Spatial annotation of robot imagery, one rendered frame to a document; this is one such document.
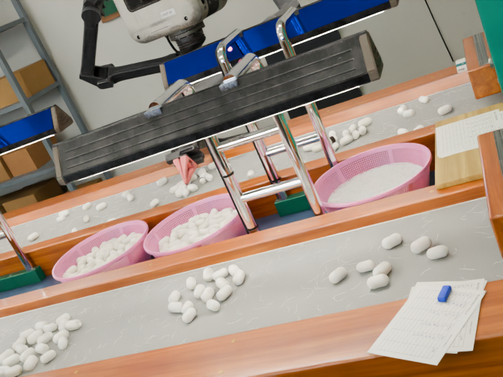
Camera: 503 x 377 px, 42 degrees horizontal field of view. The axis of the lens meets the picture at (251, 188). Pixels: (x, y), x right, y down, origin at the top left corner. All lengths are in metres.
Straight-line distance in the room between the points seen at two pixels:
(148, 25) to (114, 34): 1.80
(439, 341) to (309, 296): 0.31
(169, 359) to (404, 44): 2.92
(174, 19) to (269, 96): 1.34
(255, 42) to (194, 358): 0.85
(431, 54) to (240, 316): 2.80
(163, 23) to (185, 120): 1.30
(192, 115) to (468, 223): 0.50
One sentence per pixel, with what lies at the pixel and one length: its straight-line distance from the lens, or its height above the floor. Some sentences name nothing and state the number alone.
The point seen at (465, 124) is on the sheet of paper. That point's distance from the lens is 1.50.
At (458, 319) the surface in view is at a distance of 0.92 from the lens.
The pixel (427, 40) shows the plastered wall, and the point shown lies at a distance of 3.78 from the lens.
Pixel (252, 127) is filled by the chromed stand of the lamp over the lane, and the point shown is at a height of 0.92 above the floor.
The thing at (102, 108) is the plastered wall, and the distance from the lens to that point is 4.46.
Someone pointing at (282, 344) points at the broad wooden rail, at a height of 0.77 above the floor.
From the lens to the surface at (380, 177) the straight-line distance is 1.49.
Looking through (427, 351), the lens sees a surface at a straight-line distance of 0.89.
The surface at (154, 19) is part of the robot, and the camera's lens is 2.44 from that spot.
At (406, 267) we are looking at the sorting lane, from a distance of 1.12.
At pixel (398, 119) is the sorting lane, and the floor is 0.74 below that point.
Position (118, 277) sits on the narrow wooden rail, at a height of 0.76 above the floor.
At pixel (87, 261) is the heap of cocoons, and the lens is 1.80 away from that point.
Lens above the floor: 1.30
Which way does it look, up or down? 19 degrees down
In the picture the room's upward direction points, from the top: 24 degrees counter-clockwise
